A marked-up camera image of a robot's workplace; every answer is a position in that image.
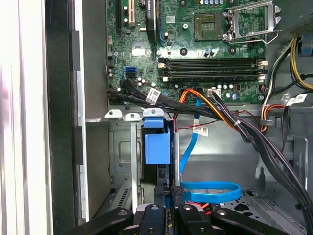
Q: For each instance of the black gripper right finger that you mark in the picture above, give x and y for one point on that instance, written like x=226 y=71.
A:
x=190 y=220

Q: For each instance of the metal disk bay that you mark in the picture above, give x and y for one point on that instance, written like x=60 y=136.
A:
x=122 y=151

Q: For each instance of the black RAM slot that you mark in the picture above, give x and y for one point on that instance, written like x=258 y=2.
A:
x=210 y=67
x=210 y=73
x=210 y=61
x=210 y=78

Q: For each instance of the black expansion slot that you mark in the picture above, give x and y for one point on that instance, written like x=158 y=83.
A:
x=119 y=17

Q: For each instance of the blue plastic clip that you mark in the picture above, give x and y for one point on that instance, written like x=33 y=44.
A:
x=307 y=46

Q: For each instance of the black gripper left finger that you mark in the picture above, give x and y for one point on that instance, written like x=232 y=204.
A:
x=151 y=220

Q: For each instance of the tan expansion slot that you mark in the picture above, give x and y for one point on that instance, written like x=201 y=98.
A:
x=132 y=13

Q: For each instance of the hard disk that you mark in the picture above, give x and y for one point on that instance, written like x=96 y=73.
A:
x=157 y=147

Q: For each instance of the green motherboard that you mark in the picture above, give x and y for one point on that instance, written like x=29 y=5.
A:
x=171 y=36

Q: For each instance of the metal drive cage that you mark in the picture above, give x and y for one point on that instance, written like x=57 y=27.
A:
x=300 y=122

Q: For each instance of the blue data port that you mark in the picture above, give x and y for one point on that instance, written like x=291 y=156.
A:
x=131 y=72

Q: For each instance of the square chipset chip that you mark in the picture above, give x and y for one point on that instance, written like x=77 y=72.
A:
x=138 y=50

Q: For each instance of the grey power supply unit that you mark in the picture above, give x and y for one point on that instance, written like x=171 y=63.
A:
x=298 y=14

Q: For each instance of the metal socket cover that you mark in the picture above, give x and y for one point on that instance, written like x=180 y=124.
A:
x=273 y=17

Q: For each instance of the CPU socket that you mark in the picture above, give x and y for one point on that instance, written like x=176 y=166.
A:
x=207 y=27

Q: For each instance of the black graphics card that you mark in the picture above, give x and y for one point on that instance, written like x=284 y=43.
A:
x=152 y=22

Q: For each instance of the black PC case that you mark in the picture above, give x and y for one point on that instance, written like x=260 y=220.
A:
x=58 y=98

